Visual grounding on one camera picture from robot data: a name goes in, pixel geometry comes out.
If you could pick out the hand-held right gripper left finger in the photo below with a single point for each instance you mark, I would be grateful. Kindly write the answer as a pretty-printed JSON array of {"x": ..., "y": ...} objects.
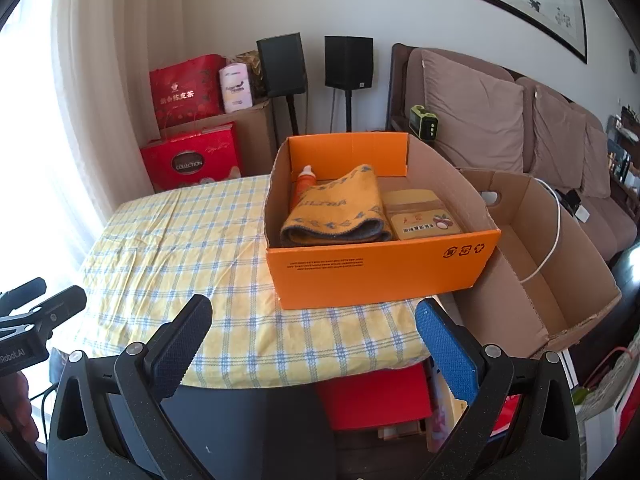
[{"x": 182, "y": 345}]

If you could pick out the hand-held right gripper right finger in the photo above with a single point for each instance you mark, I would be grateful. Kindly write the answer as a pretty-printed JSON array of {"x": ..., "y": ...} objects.
[{"x": 447, "y": 350}]

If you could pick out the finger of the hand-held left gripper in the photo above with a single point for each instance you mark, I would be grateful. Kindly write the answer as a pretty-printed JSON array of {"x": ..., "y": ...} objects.
[
  {"x": 25, "y": 292},
  {"x": 55, "y": 307}
]

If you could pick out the orange cardboard box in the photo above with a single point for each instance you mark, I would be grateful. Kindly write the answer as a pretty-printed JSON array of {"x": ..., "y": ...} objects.
[{"x": 375, "y": 275}]

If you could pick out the clear jar with gold lid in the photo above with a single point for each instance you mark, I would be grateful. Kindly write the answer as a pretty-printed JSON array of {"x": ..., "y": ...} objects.
[{"x": 425, "y": 220}]

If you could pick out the orange towel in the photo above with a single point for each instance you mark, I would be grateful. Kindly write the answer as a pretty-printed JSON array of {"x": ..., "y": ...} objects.
[{"x": 340, "y": 200}]

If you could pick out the orange bottle with white cap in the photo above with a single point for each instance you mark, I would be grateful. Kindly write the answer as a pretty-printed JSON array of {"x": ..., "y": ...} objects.
[{"x": 305, "y": 185}]

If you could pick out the person's left hand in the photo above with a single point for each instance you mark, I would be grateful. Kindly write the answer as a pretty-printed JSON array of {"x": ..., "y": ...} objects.
[{"x": 17, "y": 402}]

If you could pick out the pink carton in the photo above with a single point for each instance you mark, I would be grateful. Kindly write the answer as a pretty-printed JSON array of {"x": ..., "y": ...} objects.
[{"x": 442, "y": 420}]

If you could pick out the red box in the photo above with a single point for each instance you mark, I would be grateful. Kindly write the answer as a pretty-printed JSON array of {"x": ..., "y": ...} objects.
[{"x": 375, "y": 395}]

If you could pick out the large open cardboard box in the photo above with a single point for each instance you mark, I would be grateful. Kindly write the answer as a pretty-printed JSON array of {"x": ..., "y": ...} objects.
[{"x": 500, "y": 280}]

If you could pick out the yellow plaid tablecloth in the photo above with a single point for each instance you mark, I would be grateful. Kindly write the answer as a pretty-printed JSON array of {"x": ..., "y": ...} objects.
[{"x": 175, "y": 240}]

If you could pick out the white paper bag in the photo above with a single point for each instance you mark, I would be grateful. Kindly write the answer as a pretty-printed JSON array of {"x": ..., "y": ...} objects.
[{"x": 610, "y": 425}]

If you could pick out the red gift bag oval label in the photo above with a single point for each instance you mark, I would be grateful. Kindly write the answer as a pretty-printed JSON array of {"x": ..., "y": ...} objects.
[{"x": 190, "y": 160}]

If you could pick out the white sheer curtain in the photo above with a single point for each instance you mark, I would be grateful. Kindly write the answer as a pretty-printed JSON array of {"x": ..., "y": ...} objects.
[{"x": 75, "y": 110}]

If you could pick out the white charger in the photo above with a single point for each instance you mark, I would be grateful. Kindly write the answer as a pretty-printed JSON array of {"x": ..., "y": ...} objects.
[{"x": 582, "y": 214}]

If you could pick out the brown cardboard box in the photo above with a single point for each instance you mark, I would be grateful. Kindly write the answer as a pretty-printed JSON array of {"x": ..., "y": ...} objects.
[{"x": 255, "y": 135}]

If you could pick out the green and black device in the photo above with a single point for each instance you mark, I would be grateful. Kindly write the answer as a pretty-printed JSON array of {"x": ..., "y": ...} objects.
[{"x": 422, "y": 125}]

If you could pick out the small brown sofa cushion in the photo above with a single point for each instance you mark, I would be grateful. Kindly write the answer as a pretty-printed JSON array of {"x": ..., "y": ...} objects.
[{"x": 595, "y": 160}]

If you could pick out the red floral gift bag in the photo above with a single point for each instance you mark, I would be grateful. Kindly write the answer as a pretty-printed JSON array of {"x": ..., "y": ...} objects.
[{"x": 185, "y": 90}]

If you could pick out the black speaker stand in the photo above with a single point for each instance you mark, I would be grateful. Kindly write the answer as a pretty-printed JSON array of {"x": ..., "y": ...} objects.
[
  {"x": 348, "y": 110},
  {"x": 292, "y": 112}
]

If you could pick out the white tissue pack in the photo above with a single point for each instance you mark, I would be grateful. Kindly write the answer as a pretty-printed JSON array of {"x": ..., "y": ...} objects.
[{"x": 235, "y": 87}]

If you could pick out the brown sofa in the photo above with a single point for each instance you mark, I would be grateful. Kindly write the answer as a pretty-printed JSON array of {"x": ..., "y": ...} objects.
[{"x": 400, "y": 90}]

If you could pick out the dark display shelf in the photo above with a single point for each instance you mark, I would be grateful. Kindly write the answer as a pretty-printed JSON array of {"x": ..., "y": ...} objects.
[{"x": 625, "y": 150}]

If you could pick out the crinkled gold wrapping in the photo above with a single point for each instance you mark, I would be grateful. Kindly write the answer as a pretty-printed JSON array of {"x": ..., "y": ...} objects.
[{"x": 252, "y": 72}]

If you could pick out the black speaker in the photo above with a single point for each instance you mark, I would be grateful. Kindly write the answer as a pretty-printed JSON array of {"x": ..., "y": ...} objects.
[
  {"x": 348, "y": 62},
  {"x": 281, "y": 65}
]

